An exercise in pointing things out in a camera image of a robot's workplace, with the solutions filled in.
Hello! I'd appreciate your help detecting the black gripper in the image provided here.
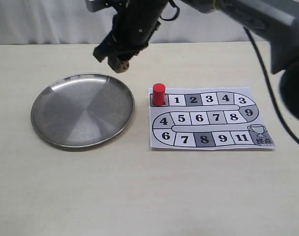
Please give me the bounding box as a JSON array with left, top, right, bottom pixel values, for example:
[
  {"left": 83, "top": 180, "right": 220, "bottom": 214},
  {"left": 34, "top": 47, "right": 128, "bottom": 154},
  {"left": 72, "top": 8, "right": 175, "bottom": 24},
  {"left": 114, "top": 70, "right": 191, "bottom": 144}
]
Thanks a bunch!
[{"left": 93, "top": 0, "right": 168, "bottom": 72}]

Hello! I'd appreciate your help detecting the wooden die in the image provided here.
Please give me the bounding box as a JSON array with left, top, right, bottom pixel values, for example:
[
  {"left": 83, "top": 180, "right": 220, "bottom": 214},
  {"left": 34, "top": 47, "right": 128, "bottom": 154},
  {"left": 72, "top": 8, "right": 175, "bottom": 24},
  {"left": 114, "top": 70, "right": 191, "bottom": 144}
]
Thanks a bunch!
[{"left": 115, "top": 61, "right": 129, "bottom": 73}]

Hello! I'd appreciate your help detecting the red cylinder game piece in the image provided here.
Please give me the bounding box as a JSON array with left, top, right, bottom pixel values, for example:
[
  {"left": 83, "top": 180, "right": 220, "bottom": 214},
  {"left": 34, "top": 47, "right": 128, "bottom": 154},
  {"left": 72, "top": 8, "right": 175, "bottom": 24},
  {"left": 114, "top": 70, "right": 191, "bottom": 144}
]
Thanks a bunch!
[{"left": 152, "top": 83, "right": 166, "bottom": 106}]

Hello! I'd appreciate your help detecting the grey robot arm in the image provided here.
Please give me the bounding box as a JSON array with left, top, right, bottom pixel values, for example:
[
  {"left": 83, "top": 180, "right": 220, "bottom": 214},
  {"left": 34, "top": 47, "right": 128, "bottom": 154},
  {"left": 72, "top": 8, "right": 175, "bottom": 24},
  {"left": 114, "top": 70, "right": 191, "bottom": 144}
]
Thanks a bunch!
[{"left": 86, "top": 0, "right": 299, "bottom": 120}]

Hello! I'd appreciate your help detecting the round stainless steel plate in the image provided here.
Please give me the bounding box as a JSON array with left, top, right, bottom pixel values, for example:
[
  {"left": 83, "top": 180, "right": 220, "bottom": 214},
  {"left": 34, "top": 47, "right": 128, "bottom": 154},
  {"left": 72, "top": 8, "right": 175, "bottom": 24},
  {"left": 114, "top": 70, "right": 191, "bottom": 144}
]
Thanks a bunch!
[{"left": 30, "top": 73, "right": 135, "bottom": 149}]

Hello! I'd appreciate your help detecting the white curtain backdrop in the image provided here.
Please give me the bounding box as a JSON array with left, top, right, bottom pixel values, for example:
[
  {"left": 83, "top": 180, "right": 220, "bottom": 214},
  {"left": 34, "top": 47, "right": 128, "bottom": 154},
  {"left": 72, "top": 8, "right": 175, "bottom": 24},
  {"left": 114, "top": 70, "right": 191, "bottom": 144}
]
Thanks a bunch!
[{"left": 0, "top": 0, "right": 299, "bottom": 45}]

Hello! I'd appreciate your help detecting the paper game board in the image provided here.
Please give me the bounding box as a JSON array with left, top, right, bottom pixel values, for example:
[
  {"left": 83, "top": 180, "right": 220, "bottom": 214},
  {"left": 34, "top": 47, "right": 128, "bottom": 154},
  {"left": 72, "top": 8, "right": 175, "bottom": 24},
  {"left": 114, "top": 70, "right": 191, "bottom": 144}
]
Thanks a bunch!
[{"left": 149, "top": 88, "right": 275, "bottom": 150}]

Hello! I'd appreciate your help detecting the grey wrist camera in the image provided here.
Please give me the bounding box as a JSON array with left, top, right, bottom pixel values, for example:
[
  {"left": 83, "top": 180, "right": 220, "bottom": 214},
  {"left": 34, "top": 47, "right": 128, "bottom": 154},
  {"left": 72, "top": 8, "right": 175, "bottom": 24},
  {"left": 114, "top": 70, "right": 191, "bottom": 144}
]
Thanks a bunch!
[{"left": 85, "top": 0, "right": 116, "bottom": 12}]

